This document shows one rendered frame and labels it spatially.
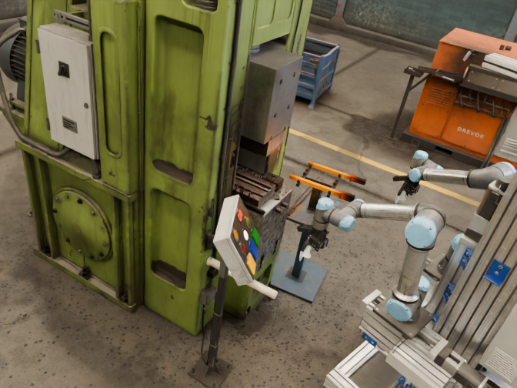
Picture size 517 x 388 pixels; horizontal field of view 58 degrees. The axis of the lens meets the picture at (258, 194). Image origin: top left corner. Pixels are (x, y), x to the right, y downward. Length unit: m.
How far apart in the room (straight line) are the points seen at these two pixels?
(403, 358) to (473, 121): 4.00
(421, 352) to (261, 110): 1.40
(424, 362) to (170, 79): 1.80
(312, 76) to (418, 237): 4.61
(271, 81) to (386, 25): 8.07
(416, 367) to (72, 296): 2.22
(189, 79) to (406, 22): 8.13
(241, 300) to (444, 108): 3.75
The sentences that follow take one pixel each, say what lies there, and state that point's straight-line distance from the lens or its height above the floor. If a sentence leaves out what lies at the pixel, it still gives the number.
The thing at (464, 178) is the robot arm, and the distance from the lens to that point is 2.60.
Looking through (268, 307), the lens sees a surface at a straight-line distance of 3.39.
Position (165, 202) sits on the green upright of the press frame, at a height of 0.89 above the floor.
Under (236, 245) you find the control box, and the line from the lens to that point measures 2.08.
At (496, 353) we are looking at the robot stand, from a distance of 2.46.
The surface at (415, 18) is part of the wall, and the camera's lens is 10.08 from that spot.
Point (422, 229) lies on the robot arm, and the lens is 1.97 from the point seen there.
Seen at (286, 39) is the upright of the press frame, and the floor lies 1.79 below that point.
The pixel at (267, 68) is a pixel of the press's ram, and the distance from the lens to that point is 2.27.
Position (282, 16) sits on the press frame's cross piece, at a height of 1.93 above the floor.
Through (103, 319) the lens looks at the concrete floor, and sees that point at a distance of 3.29.
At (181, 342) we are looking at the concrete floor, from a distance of 3.15.
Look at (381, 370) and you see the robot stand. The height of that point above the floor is 0.21.
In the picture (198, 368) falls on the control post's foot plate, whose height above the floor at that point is 0.01.
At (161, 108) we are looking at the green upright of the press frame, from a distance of 2.45.
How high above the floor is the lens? 2.50
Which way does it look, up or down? 34 degrees down
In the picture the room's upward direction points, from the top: 9 degrees clockwise
